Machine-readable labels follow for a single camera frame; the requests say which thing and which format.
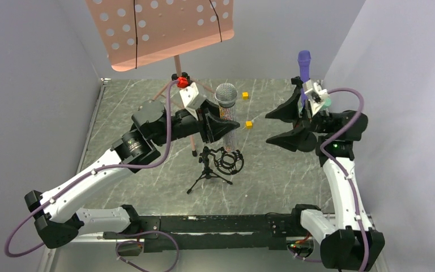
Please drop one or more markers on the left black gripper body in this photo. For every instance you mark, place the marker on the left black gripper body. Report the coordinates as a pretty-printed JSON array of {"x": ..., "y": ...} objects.
[{"x": 205, "y": 122}]

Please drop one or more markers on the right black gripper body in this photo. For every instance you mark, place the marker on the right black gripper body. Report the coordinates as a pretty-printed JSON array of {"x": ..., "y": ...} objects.
[{"x": 305, "y": 122}]

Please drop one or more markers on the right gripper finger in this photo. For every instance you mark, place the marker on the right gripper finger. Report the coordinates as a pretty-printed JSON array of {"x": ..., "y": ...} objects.
[
  {"x": 287, "y": 111},
  {"x": 297, "y": 139}
]

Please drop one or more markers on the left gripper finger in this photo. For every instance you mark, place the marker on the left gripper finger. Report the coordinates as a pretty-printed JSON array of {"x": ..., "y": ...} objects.
[
  {"x": 213, "y": 108},
  {"x": 216, "y": 128}
]

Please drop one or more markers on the glitter sequin microphone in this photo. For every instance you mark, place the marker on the glitter sequin microphone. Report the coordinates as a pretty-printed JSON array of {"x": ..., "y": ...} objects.
[{"x": 226, "y": 95}]

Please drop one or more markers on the black shock mount tripod stand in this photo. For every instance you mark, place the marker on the black shock mount tripod stand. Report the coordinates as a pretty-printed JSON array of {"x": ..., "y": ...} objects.
[{"x": 217, "y": 163}]

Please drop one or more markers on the purple microphone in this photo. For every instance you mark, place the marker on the purple microphone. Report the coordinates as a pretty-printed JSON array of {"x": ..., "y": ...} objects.
[{"x": 304, "y": 59}]

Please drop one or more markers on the teal green microphone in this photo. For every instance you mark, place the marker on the teal green microphone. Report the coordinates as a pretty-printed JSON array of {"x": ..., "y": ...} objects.
[{"x": 327, "y": 103}]

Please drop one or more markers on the black desk mic stand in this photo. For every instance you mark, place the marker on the black desk mic stand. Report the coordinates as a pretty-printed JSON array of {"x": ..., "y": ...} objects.
[{"x": 297, "y": 82}]

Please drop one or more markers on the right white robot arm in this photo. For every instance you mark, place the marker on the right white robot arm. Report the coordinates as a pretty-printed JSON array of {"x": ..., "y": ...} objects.
[{"x": 351, "y": 242}]

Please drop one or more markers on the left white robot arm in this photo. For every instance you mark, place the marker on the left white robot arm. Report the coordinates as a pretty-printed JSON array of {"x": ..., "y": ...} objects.
[{"x": 59, "y": 213}]

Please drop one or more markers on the pink perforated music stand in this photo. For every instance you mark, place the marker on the pink perforated music stand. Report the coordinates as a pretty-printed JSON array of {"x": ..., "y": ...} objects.
[{"x": 138, "y": 33}]

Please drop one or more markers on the yellow cube middle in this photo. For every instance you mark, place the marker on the yellow cube middle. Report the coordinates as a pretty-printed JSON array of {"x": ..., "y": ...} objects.
[{"x": 248, "y": 124}]

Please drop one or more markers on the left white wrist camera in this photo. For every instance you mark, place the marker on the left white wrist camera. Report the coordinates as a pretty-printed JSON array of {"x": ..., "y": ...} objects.
[{"x": 192, "y": 98}]

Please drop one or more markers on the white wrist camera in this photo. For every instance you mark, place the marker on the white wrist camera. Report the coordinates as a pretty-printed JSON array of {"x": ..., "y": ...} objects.
[
  {"x": 192, "y": 98},
  {"x": 316, "y": 96}
]

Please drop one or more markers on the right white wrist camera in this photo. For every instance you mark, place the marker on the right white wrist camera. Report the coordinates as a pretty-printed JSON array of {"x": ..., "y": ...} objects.
[{"x": 316, "y": 96}]

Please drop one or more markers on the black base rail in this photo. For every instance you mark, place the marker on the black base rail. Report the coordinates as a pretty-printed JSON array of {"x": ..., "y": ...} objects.
[{"x": 159, "y": 233}]

